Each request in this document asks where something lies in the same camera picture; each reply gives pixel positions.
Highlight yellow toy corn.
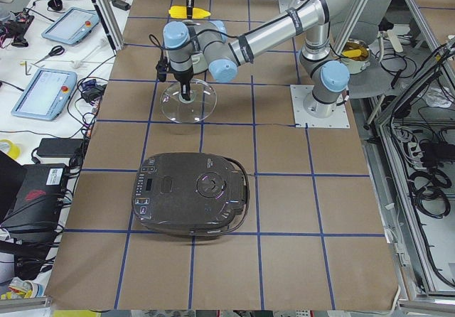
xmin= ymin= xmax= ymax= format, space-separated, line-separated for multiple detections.
xmin=168 ymin=6 xmax=211 ymax=20

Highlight black handled scissors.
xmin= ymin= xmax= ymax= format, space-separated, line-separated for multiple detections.
xmin=36 ymin=45 xmax=65 ymax=63

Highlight yellow tape roll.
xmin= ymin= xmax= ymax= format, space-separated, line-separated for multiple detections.
xmin=0 ymin=139 xmax=21 ymax=160

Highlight blue teach pendant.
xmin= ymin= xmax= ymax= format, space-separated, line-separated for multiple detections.
xmin=41 ymin=7 xmax=100 ymax=45
xmin=11 ymin=68 xmax=77 ymax=121

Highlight black rice cooker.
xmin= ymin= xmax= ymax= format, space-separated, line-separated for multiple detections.
xmin=132 ymin=152 xmax=250 ymax=237

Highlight steel bowl on chair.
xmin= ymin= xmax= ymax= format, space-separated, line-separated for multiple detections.
xmin=341 ymin=39 xmax=370 ymax=75

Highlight grey white chair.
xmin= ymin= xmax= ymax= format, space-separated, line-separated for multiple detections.
xmin=347 ymin=0 xmax=392 ymax=99

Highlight aluminium frame post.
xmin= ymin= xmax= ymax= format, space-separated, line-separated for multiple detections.
xmin=90 ymin=0 xmax=124 ymax=51

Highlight black red computer box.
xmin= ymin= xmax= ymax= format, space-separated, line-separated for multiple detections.
xmin=1 ymin=161 xmax=69 ymax=241

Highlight glass pot lid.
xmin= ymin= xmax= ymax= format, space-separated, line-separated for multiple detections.
xmin=160 ymin=79 xmax=217 ymax=123

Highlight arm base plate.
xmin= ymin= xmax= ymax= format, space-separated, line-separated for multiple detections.
xmin=290 ymin=85 xmax=350 ymax=129
xmin=278 ymin=0 xmax=302 ymax=13

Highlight near blue teach pendant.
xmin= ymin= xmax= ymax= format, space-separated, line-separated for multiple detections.
xmin=11 ymin=68 xmax=77 ymax=121

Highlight far blue teach pendant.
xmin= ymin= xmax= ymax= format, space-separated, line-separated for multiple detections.
xmin=41 ymin=7 xmax=100 ymax=45

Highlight black power adapter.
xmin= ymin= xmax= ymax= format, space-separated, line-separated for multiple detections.
xmin=36 ymin=138 xmax=82 ymax=158

